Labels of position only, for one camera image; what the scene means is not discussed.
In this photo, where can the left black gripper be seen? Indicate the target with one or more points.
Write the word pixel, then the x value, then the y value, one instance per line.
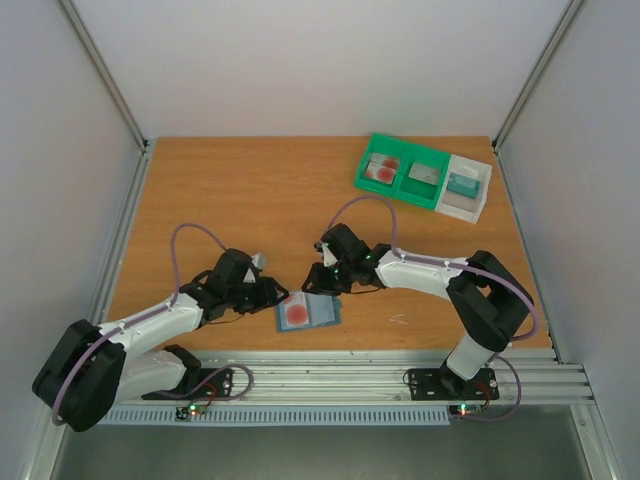
pixel 268 295

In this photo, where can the right aluminium corner post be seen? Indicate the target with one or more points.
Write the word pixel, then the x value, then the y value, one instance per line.
pixel 543 61

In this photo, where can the left small circuit board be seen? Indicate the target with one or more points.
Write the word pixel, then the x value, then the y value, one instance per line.
pixel 192 411

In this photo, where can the aluminium corner post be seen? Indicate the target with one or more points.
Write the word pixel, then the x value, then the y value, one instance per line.
pixel 74 18
pixel 543 61

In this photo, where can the blue card holder wallet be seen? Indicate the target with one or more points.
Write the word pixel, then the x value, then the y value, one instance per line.
pixel 324 311

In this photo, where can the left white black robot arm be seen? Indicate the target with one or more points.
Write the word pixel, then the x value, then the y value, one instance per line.
pixel 94 367

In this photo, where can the grey slotted cable duct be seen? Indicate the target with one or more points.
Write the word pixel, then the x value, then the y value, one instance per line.
pixel 274 416

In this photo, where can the white plastic bin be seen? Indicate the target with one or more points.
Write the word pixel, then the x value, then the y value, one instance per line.
pixel 461 207

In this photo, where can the right small circuit board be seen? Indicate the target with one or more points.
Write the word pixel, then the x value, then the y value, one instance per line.
pixel 466 409

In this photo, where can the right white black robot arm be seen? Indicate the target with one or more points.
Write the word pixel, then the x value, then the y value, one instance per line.
pixel 490 303

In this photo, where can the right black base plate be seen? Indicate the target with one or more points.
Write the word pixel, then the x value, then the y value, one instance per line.
pixel 431 384

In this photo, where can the left aluminium corner post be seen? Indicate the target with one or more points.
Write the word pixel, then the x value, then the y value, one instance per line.
pixel 74 18

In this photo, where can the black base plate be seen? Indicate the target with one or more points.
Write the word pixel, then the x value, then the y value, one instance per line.
pixel 431 384
pixel 220 382

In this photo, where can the aluminium front rail frame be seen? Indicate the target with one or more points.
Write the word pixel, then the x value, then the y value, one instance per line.
pixel 375 377

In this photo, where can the small circuit board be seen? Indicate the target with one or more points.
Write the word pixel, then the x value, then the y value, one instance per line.
pixel 466 409
pixel 192 411

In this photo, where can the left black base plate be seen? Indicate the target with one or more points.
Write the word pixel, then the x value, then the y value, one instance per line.
pixel 220 382

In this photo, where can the green plastic bin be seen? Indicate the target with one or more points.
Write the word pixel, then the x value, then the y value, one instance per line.
pixel 418 193
pixel 389 146

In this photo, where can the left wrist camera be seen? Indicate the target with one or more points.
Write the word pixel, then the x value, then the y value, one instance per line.
pixel 257 265

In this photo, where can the red patterned card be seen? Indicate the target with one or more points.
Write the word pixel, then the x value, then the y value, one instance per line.
pixel 390 162

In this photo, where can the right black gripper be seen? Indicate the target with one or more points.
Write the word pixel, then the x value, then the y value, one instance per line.
pixel 325 278

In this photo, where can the left green plastic bin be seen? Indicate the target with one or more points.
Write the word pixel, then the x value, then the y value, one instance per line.
pixel 389 146

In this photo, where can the middle green plastic bin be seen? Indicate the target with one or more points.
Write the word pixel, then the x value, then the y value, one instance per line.
pixel 418 193

